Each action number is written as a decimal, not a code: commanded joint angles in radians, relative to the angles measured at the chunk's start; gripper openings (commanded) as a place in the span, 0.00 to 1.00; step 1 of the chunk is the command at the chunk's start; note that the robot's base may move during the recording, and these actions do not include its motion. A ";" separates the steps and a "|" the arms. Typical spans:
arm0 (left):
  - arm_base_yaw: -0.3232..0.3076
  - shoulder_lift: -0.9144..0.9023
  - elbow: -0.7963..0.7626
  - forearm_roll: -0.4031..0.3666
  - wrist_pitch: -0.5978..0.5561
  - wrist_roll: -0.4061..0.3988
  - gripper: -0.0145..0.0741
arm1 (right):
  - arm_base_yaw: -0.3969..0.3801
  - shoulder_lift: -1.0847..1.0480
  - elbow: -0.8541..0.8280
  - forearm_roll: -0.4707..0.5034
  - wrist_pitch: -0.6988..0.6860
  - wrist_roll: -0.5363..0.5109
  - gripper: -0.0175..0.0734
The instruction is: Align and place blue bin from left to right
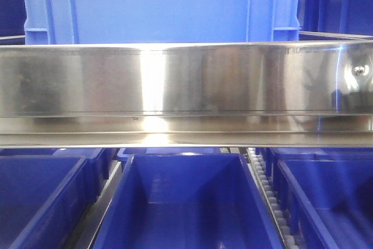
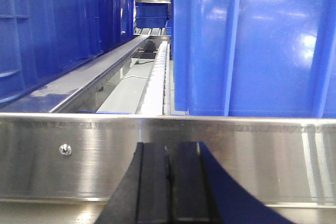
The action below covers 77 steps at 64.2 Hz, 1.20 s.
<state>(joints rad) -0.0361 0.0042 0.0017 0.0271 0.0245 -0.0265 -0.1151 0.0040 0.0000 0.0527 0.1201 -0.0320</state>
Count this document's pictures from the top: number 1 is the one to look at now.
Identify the blue lower right front bin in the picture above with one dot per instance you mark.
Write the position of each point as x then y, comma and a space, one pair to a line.
328, 203

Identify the blue lower right rear bin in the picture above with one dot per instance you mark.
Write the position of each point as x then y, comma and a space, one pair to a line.
272, 155

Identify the blue lower left front bin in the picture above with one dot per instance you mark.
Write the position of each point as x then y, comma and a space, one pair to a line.
42, 199

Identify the dark blue bin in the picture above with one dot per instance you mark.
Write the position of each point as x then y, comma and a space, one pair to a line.
13, 16
336, 16

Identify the dark blue upper right bin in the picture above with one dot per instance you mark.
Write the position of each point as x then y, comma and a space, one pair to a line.
336, 16

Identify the roller track with white wheels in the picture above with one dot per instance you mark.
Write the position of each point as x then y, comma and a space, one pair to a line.
257, 168

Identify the blue lower centre rear bin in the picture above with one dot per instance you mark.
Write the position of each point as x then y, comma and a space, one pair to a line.
125, 154

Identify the stainless steel shelf rail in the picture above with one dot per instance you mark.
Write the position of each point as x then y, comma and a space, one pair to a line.
292, 93

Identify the dark blue upper left bin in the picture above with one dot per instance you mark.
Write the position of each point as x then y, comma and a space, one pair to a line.
13, 16

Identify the light blue bin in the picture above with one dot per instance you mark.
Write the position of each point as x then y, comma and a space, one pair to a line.
160, 21

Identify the blue lower left rear bin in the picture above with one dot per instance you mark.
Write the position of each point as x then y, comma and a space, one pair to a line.
97, 167

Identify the blue lower centre front bin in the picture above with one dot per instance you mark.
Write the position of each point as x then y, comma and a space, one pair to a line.
180, 201

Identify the steel rail screw right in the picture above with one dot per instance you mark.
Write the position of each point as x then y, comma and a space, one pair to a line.
359, 70

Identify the metal divider rail left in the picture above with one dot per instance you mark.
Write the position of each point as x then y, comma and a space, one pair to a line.
86, 230

